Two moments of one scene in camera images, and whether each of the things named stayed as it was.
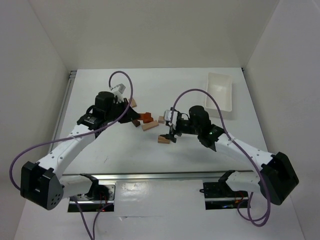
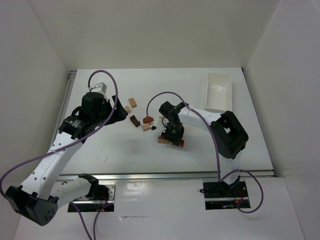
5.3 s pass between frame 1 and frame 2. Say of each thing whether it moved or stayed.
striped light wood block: stayed
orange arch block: moved
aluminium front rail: stayed
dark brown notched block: stayed
